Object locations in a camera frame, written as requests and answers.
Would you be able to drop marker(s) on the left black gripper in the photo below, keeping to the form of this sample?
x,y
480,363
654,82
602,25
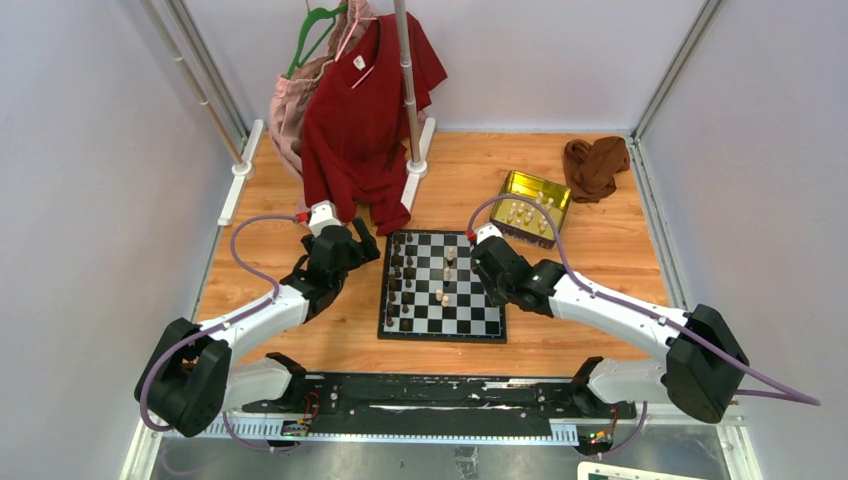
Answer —
x,y
362,251

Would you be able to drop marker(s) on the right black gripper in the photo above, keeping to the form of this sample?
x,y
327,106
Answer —
x,y
495,298

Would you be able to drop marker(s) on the gold metal tin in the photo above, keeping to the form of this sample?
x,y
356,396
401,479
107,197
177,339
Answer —
x,y
538,215

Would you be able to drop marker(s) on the black white chessboard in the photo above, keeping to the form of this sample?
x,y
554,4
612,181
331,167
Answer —
x,y
429,291

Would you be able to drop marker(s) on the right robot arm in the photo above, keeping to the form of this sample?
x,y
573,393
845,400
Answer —
x,y
695,361

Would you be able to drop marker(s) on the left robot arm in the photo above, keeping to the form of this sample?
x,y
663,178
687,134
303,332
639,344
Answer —
x,y
194,373

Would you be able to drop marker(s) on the red t-shirt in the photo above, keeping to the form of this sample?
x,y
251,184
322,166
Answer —
x,y
353,130

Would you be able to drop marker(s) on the brown crumpled cloth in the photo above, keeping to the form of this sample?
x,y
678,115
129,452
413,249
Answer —
x,y
590,168

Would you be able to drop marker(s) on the white rack base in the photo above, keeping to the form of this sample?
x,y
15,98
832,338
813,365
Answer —
x,y
417,166

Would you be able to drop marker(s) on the pink garment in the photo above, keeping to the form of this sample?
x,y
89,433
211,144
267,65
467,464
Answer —
x,y
294,91

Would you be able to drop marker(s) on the metal clothes rack pole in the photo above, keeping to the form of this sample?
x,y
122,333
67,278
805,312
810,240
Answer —
x,y
406,65

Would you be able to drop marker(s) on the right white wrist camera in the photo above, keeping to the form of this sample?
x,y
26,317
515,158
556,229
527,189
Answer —
x,y
486,231

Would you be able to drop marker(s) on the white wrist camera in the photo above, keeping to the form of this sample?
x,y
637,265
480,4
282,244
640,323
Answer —
x,y
322,214
486,231

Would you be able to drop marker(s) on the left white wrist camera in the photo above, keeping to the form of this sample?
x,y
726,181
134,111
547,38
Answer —
x,y
322,214

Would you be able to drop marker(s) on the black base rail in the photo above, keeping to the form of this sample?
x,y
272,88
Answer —
x,y
444,407

